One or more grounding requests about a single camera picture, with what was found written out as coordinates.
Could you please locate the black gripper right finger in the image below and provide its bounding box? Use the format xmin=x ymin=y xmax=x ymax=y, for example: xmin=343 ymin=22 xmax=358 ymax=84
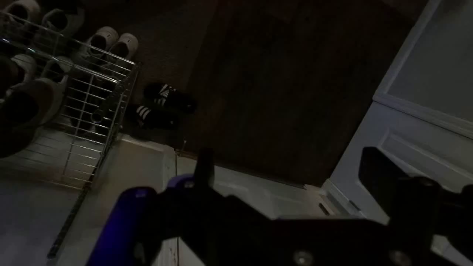
xmin=358 ymin=146 xmax=473 ymax=263

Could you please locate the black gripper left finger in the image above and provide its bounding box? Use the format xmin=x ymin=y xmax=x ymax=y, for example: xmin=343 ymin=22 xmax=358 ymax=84
xmin=194 ymin=147 xmax=214 ymax=187

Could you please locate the black striped slide sandal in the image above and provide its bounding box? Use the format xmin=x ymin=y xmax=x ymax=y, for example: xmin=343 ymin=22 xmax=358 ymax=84
xmin=143 ymin=82 xmax=197 ymax=113
xmin=126 ymin=104 xmax=179 ymax=130

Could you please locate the white door with panels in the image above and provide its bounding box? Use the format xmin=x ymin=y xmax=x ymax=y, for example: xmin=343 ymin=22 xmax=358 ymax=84
xmin=322 ymin=0 xmax=473 ymax=223

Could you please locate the white sneaker on rack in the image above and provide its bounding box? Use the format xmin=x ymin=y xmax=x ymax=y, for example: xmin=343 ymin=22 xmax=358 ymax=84
xmin=111 ymin=32 xmax=139 ymax=59
xmin=87 ymin=26 xmax=118 ymax=50

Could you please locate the grey shoe on rack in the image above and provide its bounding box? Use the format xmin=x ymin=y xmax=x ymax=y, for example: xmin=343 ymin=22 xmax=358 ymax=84
xmin=2 ymin=78 xmax=62 ymax=127

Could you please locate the metal wire shoe rack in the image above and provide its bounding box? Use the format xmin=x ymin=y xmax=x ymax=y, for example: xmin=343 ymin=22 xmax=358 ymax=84
xmin=0 ymin=10 xmax=139 ymax=266

